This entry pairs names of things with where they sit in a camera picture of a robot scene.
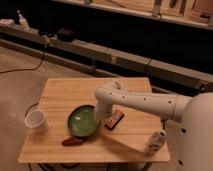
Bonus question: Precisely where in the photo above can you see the black floor cable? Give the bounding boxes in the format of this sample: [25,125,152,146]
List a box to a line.
[0,46,47,76]

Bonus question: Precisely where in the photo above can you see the wooden table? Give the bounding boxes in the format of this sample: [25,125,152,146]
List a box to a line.
[18,78,170,163]

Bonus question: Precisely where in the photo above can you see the dark round object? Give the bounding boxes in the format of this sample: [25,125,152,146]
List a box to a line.
[57,28,75,42]

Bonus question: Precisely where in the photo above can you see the white spray bottle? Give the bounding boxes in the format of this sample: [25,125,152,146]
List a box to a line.
[17,11,30,31]

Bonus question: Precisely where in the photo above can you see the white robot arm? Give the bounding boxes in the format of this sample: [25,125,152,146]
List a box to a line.
[95,80,213,171]

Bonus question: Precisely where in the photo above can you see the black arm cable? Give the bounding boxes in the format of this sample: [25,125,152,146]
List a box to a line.
[160,116,167,130]

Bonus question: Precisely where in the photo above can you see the red chili pepper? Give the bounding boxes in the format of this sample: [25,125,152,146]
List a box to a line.
[62,137,84,146]

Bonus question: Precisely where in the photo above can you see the white paper cup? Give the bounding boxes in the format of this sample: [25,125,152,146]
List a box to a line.
[24,111,48,132]

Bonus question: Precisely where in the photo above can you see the green ceramic bowl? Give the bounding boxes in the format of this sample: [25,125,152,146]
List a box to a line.
[67,105,100,137]

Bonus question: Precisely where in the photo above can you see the brown chocolate bar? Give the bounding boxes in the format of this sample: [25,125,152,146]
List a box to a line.
[105,110,124,130]

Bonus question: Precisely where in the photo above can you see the white plastic bottle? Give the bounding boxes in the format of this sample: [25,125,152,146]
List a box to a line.
[144,130,166,155]

